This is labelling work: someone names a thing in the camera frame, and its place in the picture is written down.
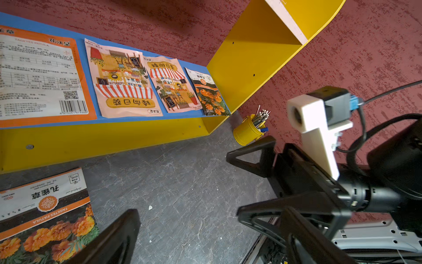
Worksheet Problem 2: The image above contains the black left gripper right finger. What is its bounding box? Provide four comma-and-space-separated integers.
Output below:
280, 207, 356, 264

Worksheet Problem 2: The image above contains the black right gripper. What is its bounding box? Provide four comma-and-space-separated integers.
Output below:
226, 136, 352, 248

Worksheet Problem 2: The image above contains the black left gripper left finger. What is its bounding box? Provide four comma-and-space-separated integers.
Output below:
65, 209, 141, 264

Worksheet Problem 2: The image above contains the marigold seed bag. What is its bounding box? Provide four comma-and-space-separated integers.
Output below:
185, 68, 231, 116
1, 168, 100, 264

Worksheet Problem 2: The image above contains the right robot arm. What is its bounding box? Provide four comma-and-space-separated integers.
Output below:
226, 86, 422, 264

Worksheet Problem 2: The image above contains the yellow wooden shelf unit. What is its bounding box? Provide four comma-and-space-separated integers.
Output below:
0, 0, 347, 175

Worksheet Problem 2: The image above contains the pink shop seed bag lower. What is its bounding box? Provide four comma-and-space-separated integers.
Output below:
85, 38, 163, 118

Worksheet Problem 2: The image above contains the orange bordered seed bag lower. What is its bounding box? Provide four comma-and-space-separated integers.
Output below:
1, 25, 97, 129

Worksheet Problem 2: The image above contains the yellow pen holder cup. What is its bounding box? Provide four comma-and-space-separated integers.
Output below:
233, 107, 270, 146

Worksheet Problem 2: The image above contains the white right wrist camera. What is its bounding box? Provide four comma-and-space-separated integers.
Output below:
287, 86, 362, 180

